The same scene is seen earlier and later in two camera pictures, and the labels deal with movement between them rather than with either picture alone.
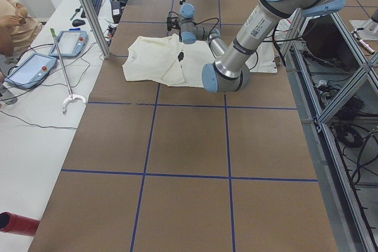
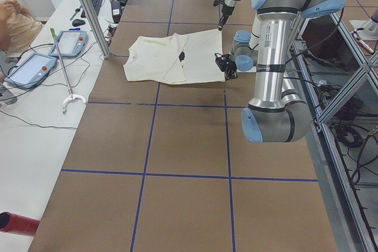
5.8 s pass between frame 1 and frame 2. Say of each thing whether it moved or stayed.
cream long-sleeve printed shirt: stayed
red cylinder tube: stayed
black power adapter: stayed
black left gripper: moved
